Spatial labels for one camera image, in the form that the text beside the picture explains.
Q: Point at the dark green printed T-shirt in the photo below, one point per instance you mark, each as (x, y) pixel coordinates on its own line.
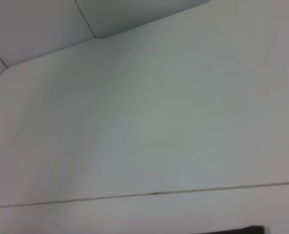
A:
(236, 230)

